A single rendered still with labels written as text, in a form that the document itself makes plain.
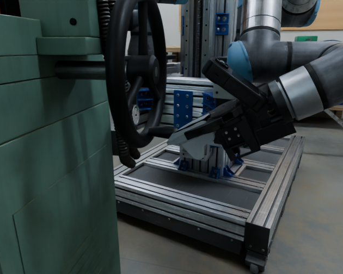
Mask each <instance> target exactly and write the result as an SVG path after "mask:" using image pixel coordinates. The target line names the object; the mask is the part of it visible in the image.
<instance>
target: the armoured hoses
mask: <svg viewBox="0 0 343 274"><path fill-rule="evenodd" d="M115 1H116V0H97V1H96V2H97V7H98V9H97V10H98V18H99V26H100V34H101V36H100V38H101V41H102V44H101V45H102V49H103V56H104V57H103V58H104V60H105V51H106V37H107V29H108V24H109V19H110V16H111V12H112V9H113V6H114V3H115ZM127 82H128V81H127V80H126V81H125V83H126V94H127V93H128V91H129V89H128V88H129V87H128V83H127ZM132 114H133V113H132V107H131V109H130V115H131V119H132V122H134V121H133V115H132ZM114 127H115V125H114ZM114 129H115V135H116V141H117V147H118V155H119V159H120V162H121V163H122V164H123V165H125V166H127V167H128V168H131V169H132V168H134V167H135V166H136V162H135V161H134V160H133V159H135V160H137V159H139V158H140V152H139V151H138V149H137V148H134V147H131V146H129V145H128V144H127V143H126V142H125V141H124V140H123V139H122V138H121V136H120V134H119V133H118V131H117V129H116V127H115V128H114ZM132 158H133V159H132Z"/></svg>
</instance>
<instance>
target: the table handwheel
mask: <svg viewBox="0 0 343 274"><path fill-rule="evenodd" d="M137 3H138V25H139V37H138V55H131V57H130V58H129V59H128V61H125V50H126V39H127V31H128V26H129V22H130V18H131V15H132V12H133V10H134V8H135V6H136V4H137ZM148 21H149V25H150V29H151V35H152V41H153V46H154V55H148V31H147V24H148ZM54 69H55V73H56V76H57V77H58V78H59V79H86V80H106V88H107V96H108V102H109V107H110V110H111V114H112V118H113V121H114V124H115V127H116V129H117V131H118V133H119V134H120V136H121V138H122V139H123V140H124V141H125V142H126V143H127V144H128V145H129V146H131V147H134V148H143V147H145V146H147V145H148V144H149V143H150V142H151V141H152V140H153V138H154V136H150V135H148V130H149V127H159V125H160V122H161V118H162V113H163V108H164V101H165V96H166V83H167V53H166V40H165V35H164V28H163V23H162V18H161V14H160V10H159V8H158V5H157V2H156V0H116V1H115V3H114V6H113V9H112V12H111V16H110V19H109V24H108V29H107V37H106V51H105V61H64V60H60V61H57V62H56V64H55V68H54ZM126 80H128V82H129V83H130V85H131V87H130V89H129V91H128V93H127V94H126V83H125V81H126ZM140 88H148V89H149V90H150V92H151V94H152V96H153V100H152V106H151V111H150V115H149V118H148V121H147V123H146V125H145V127H144V129H143V130H142V132H141V133H138V132H137V130H136V129H135V127H134V124H133V122H132V119H131V115H130V109H131V107H132V105H133V102H134V100H135V97H136V95H137V94H138V92H139V90H140Z"/></svg>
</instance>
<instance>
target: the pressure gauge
mask: <svg viewBox="0 0 343 274"><path fill-rule="evenodd" d="M132 113H133V114H132V115H133V121H134V122H133V123H134V125H135V126H136V125H137V124H138V122H139V107H138V106H137V105H132ZM135 114H137V116H135Z"/></svg>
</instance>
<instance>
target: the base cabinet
mask: <svg viewBox="0 0 343 274"><path fill-rule="evenodd" d="M0 274H121V270H120V254H119V239H118V223H117V208H116V199H115V184H114V168H113V152H112V137H111V121H110V112H109V102H108V100H107V101H104V102H102V103H99V104H97V105H94V106H92V107H90V108H87V109H84V110H82V111H80V112H77V113H75V114H72V115H70V116H68V117H65V118H63V119H61V120H58V121H56V122H53V123H50V124H48V125H46V126H43V127H41V128H38V129H36V130H34V131H31V132H29V133H26V134H24V135H21V136H19V137H16V138H14V139H12V140H9V141H7V142H4V143H2V144H0Z"/></svg>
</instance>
